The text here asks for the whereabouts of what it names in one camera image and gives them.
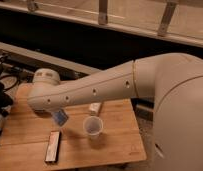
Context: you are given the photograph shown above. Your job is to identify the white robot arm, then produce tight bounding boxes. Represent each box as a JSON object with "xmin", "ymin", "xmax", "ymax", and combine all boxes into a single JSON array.
[{"xmin": 28, "ymin": 53, "xmax": 203, "ymax": 171}]

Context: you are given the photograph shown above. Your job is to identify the black cable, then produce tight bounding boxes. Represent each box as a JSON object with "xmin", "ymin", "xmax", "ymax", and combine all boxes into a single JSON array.
[{"xmin": 0, "ymin": 73, "xmax": 20, "ymax": 92}]

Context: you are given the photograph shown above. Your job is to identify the metal window frame rail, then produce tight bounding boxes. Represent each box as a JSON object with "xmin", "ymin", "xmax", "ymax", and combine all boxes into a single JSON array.
[{"xmin": 0, "ymin": 0, "xmax": 203, "ymax": 48}]

